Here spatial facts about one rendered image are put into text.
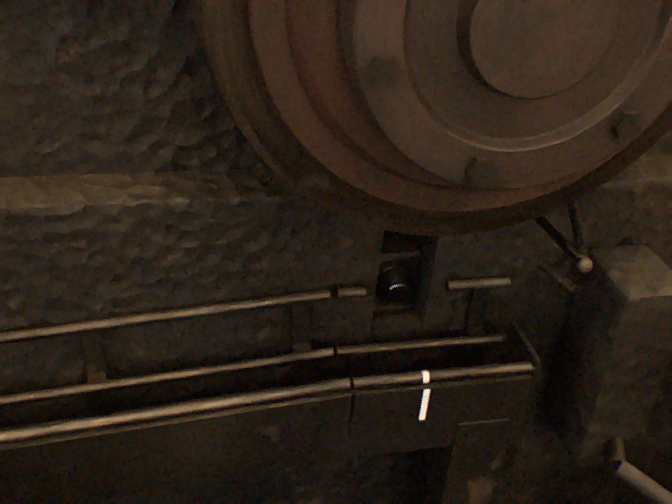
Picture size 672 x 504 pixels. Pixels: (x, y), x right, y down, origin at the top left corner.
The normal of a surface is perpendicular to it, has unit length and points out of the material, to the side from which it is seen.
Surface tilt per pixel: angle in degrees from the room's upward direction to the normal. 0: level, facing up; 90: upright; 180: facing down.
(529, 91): 90
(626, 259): 0
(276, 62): 90
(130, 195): 0
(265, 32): 90
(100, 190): 0
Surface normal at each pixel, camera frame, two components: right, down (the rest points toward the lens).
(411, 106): 0.25, 0.55
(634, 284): 0.10, -0.83
